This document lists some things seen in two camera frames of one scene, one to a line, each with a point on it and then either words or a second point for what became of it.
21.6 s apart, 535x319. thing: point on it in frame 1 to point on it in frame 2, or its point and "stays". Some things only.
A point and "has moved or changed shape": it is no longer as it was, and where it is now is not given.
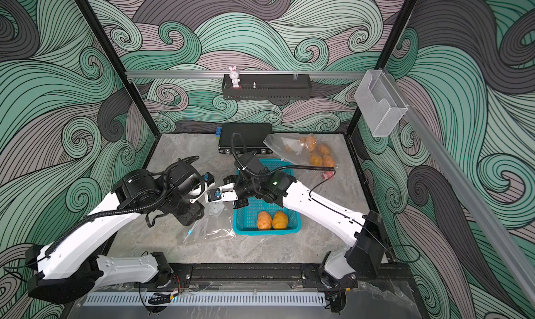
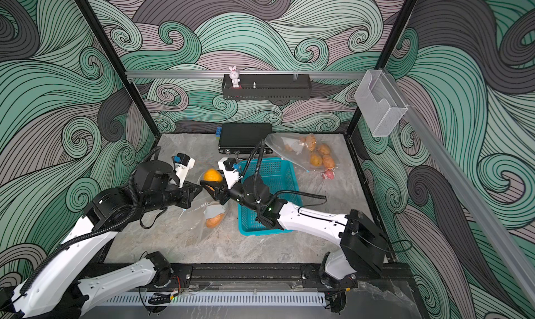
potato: (316, 160) stays
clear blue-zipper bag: (309, 149) stays
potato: (324, 149) stays
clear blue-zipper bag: (214, 225) has moved or changed shape
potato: (310, 142) stays
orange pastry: (280, 221) has moved or changed shape
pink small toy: (327, 174) stays
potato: (328, 161) stays
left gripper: (194, 214) to (188, 193)
